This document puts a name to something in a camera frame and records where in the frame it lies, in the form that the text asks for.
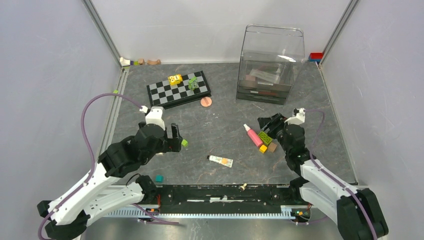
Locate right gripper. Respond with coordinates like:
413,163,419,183
257,112,293,155

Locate pink bottle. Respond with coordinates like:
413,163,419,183
243,124,263,148

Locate peach powder puff brush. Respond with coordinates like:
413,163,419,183
200,96,212,107

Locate white cream tube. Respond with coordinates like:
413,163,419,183
207,155,233,168

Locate clear acrylic makeup organizer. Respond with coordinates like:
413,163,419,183
236,24,306,105

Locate white eyebrow stencil card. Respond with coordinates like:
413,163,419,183
249,69,280,84

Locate pink sponge pad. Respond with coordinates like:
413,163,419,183
244,74,256,82

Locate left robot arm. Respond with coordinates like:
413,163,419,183
37,122,183,240

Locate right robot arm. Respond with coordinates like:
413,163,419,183
257,108,389,240

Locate small green cube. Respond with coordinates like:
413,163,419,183
181,139,188,148

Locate green lego brick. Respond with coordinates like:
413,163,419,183
257,131,273,146

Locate brown wooden cube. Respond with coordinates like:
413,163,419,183
267,142,277,153

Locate yellow cube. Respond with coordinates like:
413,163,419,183
258,144,268,154

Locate teal cube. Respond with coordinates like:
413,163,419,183
155,174,165,183

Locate black white chessboard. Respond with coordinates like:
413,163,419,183
146,70,212,109

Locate green toy block on chessboard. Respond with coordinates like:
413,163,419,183
188,76,198,91

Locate yellow toy block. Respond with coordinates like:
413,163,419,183
167,74,183,86

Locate white chess pawn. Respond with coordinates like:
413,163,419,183
239,183,247,191

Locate red blue bricks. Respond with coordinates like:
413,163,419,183
308,52,324,63

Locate wooden blocks in corner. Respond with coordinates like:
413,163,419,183
119,57,162,67

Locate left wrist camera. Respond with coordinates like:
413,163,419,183
139,105,166,130

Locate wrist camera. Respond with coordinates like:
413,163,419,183
285,108,306,125
139,105,166,130

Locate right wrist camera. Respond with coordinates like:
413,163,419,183
285,108,306,125

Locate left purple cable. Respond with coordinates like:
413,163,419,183
37,93,148,240

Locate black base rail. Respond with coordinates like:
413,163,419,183
140,184,307,214

